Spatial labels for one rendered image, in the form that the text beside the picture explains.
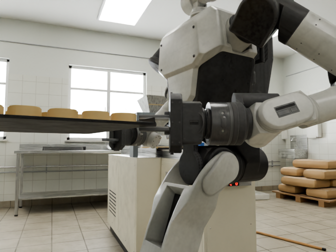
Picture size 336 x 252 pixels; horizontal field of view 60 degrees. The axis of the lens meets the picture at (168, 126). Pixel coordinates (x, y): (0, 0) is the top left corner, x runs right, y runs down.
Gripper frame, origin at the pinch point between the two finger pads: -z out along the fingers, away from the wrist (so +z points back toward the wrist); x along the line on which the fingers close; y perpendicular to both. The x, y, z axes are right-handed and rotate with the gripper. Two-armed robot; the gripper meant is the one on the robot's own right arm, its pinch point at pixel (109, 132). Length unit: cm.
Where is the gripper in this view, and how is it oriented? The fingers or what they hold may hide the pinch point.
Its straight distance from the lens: 102.9
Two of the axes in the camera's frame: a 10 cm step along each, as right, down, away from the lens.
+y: 8.9, -0.3, -4.5
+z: 4.5, 0.7, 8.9
